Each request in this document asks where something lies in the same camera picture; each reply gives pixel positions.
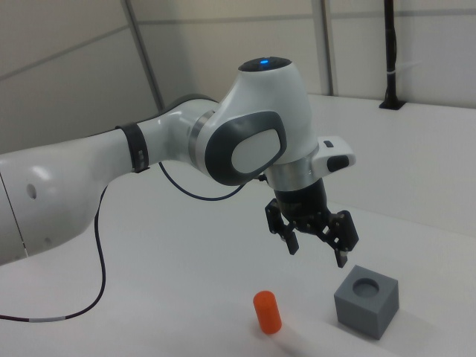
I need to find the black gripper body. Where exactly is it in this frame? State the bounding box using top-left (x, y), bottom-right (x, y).
top-left (273, 179), bottom-right (332, 235)

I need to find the orange cylinder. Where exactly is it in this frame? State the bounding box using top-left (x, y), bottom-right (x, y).
top-left (253, 289), bottom-right (283, 335)

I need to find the grey block with round hole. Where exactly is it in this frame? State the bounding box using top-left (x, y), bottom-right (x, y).
top-left (333, 264), bottom-right (400, 341)

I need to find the black pole with base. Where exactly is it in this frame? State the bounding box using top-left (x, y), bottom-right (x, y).
top-left (379, 0), bottom-right (406, 111)

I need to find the upright grey partition post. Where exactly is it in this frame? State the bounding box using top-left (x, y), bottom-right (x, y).
top-left (320, 0), bottom-right (336, 96)

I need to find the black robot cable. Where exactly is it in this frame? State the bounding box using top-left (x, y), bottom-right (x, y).
top-left (0, 161), bottom-right (267, 324)

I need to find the slanted grey partition post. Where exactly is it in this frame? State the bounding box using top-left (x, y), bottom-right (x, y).
top-left (123, 0), bottom-right (165, 109)

